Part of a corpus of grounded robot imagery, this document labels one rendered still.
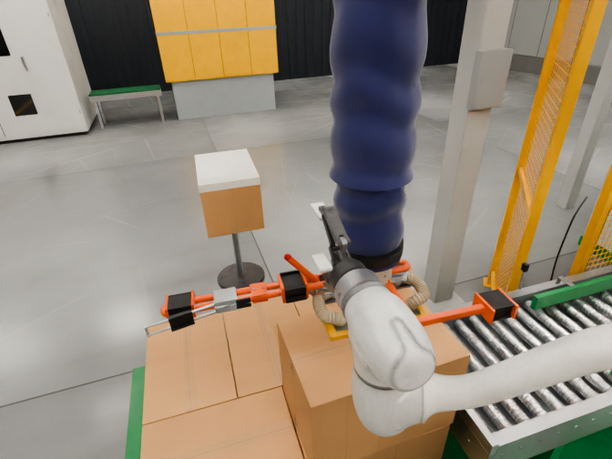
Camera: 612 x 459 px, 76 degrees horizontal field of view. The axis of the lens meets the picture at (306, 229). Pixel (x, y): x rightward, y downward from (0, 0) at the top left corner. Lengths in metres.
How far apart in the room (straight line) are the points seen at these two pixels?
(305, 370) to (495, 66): 1.84
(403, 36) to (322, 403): 1.05
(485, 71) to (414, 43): 1.47
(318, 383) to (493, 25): 1.95
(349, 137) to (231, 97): 7.54
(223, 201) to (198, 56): 5.80
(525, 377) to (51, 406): 2.65
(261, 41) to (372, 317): 7.98
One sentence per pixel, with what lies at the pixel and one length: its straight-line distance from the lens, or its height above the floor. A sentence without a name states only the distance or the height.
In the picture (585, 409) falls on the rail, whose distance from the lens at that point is 2.04.
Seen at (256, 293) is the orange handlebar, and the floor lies 1.26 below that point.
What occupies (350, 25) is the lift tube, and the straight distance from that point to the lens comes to 0.97.
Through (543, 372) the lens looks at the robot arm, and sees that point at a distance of 0.73.
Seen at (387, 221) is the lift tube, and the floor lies 1.49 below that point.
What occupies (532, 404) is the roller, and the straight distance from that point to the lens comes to 2.03.
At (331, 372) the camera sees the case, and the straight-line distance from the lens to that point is 1.42.
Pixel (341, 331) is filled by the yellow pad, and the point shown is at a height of 1.14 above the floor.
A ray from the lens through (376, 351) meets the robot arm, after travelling 0.59.
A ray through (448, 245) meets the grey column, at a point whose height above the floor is 0.53.
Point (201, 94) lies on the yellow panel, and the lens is 8.41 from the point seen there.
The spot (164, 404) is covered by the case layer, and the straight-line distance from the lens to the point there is 1.95.
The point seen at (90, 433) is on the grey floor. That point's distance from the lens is 2.72.
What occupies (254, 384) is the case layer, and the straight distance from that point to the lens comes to 1.91.
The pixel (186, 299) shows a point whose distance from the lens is 1.26.
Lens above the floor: 2.04
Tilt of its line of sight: 31 degrees down
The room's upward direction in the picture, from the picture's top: 2 degrees counter-clockwise
